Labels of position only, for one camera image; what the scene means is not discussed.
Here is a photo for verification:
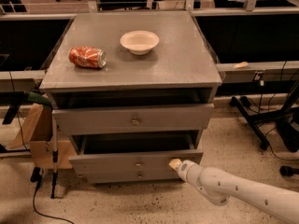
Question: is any grey drawer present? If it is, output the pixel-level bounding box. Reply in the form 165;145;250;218
52;104;214;135
69;132;203;178
86;171;178;183

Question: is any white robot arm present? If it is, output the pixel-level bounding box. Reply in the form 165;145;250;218
169;159;299;224

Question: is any grey top drawer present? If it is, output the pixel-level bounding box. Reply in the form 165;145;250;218
52;104;214;135

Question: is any grey bottom drawer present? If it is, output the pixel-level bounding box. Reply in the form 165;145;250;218
86;171;178;183

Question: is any grey wooden drawer cabinet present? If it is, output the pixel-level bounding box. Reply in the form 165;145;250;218
39;10;223;147

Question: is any black stand base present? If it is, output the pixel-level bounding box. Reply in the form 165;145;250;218
230;81;299;152

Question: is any small foam scrap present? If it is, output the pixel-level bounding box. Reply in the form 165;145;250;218
233;62;249;69

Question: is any white paper bowl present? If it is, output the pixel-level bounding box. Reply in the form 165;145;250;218
120;31;160;55

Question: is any silver black tripod leg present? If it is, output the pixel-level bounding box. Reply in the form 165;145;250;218
50;118;58;199

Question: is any cardboard box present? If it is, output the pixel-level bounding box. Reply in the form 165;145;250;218
8;104;77;169

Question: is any black floor cable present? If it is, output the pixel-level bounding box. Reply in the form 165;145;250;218
32;177;75;224

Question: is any green black handled tool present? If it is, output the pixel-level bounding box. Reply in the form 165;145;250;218
0;91;51;125

